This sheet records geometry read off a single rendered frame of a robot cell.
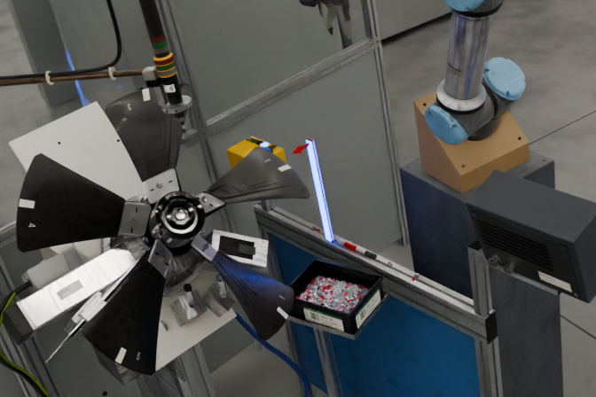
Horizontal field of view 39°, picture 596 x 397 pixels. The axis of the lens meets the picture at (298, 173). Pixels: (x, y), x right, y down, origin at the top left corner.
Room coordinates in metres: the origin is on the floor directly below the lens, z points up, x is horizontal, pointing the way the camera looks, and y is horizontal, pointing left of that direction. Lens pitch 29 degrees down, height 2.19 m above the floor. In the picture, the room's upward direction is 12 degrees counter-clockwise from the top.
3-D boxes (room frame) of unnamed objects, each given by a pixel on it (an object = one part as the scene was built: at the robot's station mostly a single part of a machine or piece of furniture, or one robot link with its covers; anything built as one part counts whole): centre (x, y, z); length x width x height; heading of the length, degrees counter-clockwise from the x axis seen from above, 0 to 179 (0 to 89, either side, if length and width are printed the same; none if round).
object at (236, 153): (2.20, 0.11, 1.02); 0.16 x 0.10 x 0.11; 35
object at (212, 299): (1.74, 0.26, 0.91); 0.12 x 0.08 x 0.12; 35
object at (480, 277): (1.53, -0.36, 0.96); 0.03 x 0.03 x 0.20; 35
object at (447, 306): (1.88, -0.12, 0.82); 0.90 x 0.04 x 0.08; 35
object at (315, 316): (1.73, -0.02, 0.84); 0.22 x 0.17 x 0.07; 49
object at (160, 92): (1.76, 0.25, 1.50); 0.09 x 0.07 x 0.10; 70
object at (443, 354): (1.88, -0.12, 0.45); 0.82 x 0.01 x 0.66; 35
